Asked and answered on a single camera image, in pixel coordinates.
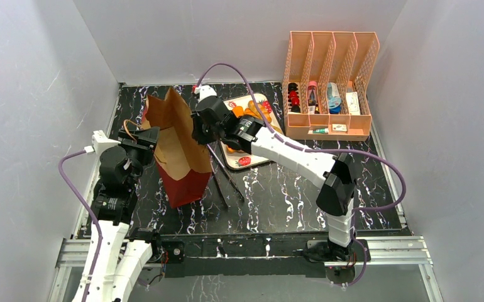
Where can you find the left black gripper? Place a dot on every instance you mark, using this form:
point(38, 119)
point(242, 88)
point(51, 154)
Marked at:
point(146, 139)

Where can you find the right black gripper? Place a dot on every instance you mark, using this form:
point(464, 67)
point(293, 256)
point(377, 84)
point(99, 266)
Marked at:
point(200, 129)

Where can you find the small striped fake croissant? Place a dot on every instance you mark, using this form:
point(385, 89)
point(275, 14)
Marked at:
point(256, 110)

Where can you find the red brown paper bag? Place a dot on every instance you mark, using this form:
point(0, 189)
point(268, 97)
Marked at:
point(184, 165)

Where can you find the metal tongs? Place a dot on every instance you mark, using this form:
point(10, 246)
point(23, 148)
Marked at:
point(224, 205)

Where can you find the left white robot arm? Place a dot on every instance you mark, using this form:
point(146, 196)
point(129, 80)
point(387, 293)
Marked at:
point(113, 262)

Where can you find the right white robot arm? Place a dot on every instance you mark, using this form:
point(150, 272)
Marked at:
point(333, 174)

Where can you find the strawberry print tray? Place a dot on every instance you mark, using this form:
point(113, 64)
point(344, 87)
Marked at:
point(238, 160)

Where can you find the red black bottle stack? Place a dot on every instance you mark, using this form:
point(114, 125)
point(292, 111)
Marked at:
point(293, 97)

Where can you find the pink tube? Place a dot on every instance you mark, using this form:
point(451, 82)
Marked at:
point(312, 98)

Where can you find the green white tube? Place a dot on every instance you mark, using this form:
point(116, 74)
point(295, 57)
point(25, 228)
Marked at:
point(319, 131)

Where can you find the peach desk organizer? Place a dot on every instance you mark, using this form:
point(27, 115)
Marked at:
point(325, 83)

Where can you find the small white card box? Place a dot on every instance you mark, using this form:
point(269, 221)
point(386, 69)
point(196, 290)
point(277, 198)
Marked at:
point(339, 128)

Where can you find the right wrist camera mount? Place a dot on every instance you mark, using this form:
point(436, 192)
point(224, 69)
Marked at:
point(203, 91)

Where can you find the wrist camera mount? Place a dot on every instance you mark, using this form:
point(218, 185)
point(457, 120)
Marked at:
point(100, 143)
point(203, 91)

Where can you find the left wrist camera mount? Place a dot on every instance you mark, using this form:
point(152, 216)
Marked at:
point(100, 143)

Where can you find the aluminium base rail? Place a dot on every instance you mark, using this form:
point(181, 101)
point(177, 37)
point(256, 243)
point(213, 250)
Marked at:
point(398, 250)

